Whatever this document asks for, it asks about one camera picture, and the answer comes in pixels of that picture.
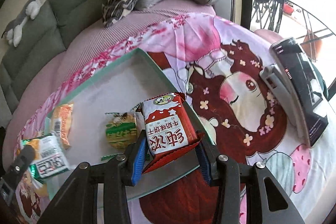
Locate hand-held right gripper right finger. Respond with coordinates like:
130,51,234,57
194,131,306,224

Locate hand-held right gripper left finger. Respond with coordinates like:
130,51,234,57
37,136,147,224

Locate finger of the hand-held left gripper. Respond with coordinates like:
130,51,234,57
7,145,36,182

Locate green white biscuit packet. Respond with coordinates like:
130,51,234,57
20,135,70,184

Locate red biscuit packet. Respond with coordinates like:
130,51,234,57
142,92,204,182

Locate teal shallow tray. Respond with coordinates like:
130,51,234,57
43,48,218,201

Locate green beige snack packet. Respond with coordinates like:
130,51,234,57
101,107,144,161

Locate orange red snack packet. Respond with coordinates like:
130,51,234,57
50,103,74,149

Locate pink printed blanket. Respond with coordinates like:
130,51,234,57
13,14,331,224

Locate black smartphone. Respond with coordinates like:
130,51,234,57
269,37,329,148

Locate pink sofa cover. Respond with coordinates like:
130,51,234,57
3,0,216,161

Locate grey white plush dog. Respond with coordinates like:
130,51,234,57
1,0,42,47

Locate grey sofa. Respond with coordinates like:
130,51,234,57
0,0,238,119

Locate orange flower pot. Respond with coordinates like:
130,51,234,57
304,35,323,60

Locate black balcony railing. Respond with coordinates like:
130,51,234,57
283,0,336,62

